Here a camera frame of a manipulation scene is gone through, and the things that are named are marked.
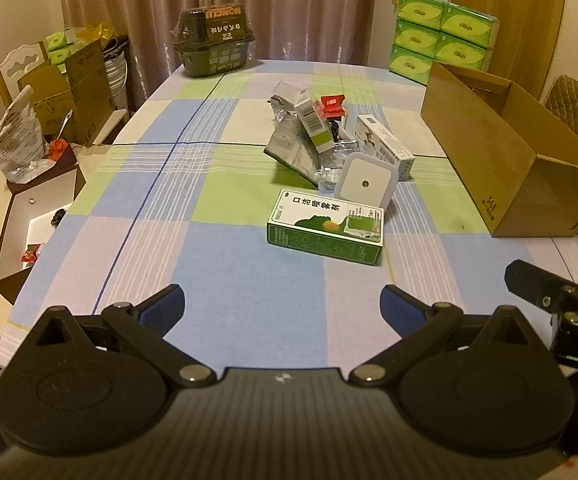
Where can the white box with animal print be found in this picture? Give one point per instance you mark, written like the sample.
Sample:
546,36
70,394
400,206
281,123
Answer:
386,145

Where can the beige curtain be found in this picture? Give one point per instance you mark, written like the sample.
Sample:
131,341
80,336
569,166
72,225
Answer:
294,5

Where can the stack of green tissue packs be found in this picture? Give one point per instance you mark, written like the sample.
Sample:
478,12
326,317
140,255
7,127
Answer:
439,35

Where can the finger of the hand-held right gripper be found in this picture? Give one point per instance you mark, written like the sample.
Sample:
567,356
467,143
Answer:
531,280

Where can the brown open box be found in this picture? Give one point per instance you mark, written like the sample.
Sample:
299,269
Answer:
24,210

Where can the cardboard carton with flaps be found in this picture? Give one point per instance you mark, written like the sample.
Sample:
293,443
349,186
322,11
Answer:
86,90

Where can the silver foil pouch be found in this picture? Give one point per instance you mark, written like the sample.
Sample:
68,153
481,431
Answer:
289,147

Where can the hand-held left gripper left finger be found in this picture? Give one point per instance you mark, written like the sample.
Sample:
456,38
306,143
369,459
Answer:
163,306

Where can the green medicine box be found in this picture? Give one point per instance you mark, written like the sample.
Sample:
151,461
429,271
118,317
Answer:
319,230

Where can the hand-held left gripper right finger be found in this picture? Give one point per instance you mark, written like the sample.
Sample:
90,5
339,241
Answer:
402,306

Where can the large cardboard box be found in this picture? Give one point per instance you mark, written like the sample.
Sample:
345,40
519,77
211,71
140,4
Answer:
474,150

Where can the red candy packet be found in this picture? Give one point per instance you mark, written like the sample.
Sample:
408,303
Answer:
332,105

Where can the wooden door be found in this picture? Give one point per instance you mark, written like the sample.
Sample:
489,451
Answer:
509,15

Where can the white printed plastic bag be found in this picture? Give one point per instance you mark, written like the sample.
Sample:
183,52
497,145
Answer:
16,140

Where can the yellow plastic bag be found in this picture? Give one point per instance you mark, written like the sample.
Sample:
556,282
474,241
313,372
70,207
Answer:
94,32

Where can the white square night light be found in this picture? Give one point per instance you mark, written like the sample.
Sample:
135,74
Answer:
364,182

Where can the clear cotton swab box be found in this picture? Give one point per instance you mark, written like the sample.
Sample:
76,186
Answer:
330,170

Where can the small green and white box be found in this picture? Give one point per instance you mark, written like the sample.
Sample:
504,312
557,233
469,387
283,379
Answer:
315,127

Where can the white carved chair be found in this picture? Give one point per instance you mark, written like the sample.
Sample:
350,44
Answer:
19,60

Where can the white bucket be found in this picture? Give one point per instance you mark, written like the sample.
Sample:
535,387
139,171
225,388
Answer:
116,80

